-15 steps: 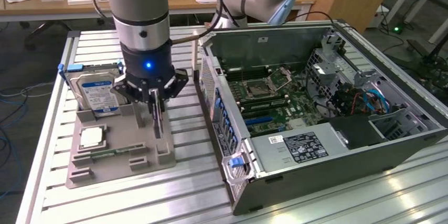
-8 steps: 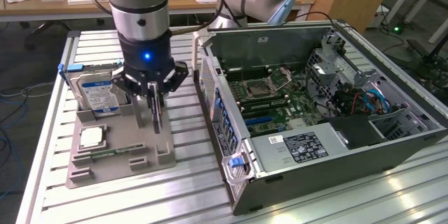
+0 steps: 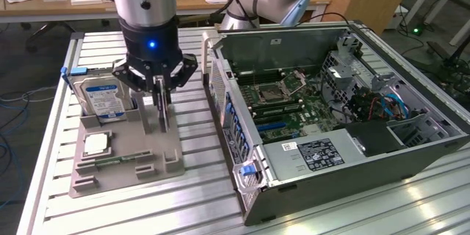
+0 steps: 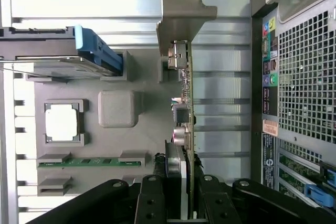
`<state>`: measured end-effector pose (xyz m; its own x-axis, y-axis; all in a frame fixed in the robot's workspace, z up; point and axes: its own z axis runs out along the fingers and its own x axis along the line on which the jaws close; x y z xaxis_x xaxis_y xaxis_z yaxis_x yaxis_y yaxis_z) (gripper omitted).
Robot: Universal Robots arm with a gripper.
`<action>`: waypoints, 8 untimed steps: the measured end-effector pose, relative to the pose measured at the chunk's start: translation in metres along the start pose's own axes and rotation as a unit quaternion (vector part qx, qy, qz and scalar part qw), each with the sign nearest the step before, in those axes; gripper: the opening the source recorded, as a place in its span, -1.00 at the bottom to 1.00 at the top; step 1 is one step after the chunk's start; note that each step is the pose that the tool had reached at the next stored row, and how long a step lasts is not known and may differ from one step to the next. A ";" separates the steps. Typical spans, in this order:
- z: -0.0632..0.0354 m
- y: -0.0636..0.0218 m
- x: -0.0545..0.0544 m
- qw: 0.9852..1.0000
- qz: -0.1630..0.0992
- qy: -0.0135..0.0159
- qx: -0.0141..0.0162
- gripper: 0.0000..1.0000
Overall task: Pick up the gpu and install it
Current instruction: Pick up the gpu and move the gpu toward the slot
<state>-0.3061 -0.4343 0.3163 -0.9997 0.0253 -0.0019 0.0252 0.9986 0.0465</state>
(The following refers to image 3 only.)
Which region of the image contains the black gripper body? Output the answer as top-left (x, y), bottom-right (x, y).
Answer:
top-left (119, 19), bottom-right (185, 79)

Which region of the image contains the green graphics card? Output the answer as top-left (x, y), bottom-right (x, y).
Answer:
top-left (154, 78), bottom-right (173, 134)

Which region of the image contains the hard disk blue label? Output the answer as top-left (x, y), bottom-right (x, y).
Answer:
top-left (71, 71), bottom-right (134, 123)

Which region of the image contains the grey parts rack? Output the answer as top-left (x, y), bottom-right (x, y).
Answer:
top-left (69, 82), bottom-right (187, 199)

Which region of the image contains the CPU socket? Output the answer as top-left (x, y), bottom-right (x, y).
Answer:
top-left (257, 83), bottom-right (291, 103)

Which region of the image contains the silver CPU chip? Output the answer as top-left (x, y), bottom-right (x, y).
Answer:
top-left (83, 134), bottom-right (111, 157)

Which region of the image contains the metal socket cover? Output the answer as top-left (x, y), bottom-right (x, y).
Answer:
top-left (281, 70), bottom-right (308, 87)

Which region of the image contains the loose green RAM stick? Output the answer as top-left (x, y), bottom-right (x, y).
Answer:
top-left (94, 154), bottom-right (143, 166)

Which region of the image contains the black office chair base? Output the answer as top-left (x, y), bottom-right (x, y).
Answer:
top-left (20, 20), bottom-right (77, 53)

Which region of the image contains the blue expansion slot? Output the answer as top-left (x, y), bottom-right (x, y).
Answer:
top-left (258, 123), bottom-right (289, 134)

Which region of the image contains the green motherboard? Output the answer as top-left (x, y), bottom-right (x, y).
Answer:
top-left (231, 68), bottom-right (350, 144)

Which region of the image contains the blue case latch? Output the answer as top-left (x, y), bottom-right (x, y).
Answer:
top-left (238, 165), bottom-right (257, 177)

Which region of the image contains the grey power supply unit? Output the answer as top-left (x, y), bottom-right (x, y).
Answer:
top-left (261, 129), bottom-right (369, 182)

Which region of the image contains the metal disk bay cage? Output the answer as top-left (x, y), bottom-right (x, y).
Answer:
top-left (321, 50), bottom-right (374, 101)

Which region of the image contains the black open PC case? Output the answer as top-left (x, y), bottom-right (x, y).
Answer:
top-left (202, 19), bottom-right (470, 227)

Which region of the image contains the white box red button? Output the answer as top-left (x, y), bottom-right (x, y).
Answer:
top-left (390, 5), bottom-right (404, 31)

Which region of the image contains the black floor stand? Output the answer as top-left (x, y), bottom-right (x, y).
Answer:
top-left (425, 41), bottom-right (470, 95)

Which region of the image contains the blue disk carrier bracket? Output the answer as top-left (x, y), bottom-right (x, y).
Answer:
top-left (61, 63), bottom-right (138, 109)

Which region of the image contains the black wire bundle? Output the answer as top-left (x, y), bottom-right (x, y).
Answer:
top-left (326, 94), bottom-right (385, 123)

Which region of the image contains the orange wire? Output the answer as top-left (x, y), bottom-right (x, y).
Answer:
top-left (369, 97), bottom-right (386, 120)

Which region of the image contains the blue data wire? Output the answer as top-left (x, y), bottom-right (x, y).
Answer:
top-left (380, 91), bottom-right (410, 122)

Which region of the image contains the white table frame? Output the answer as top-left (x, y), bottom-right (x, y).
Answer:
top-left (402, 0), bottom-right (470, 46)

